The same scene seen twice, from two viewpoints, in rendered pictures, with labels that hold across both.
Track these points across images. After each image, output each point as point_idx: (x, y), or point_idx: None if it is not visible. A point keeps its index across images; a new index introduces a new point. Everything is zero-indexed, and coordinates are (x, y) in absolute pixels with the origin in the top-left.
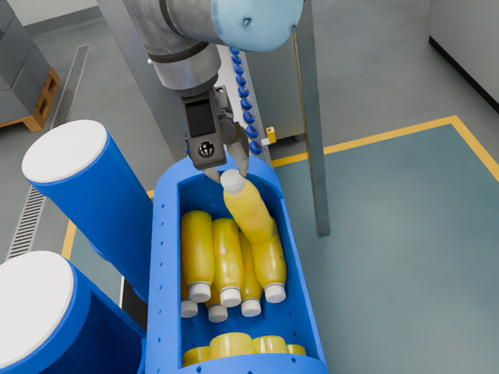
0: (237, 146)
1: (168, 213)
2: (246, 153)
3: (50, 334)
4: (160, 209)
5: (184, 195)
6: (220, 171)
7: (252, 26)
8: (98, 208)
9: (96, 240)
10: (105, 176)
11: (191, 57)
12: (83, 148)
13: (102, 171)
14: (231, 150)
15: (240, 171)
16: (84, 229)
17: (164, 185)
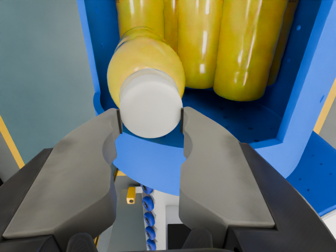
0: (44, 204)
1: (326, 68)
2: (43, 159)
3: None
4: (326, 94)
5: (248, 134)
6: (179, 145)
7: None
8: (317, 160)
9: (313, 133)
10: (310, 192)
11: None
12: (333, 229)
13: (314, 199)
14: (86, 191)
15: (111, 116)
16: (328, 145)
17: (299, 149)
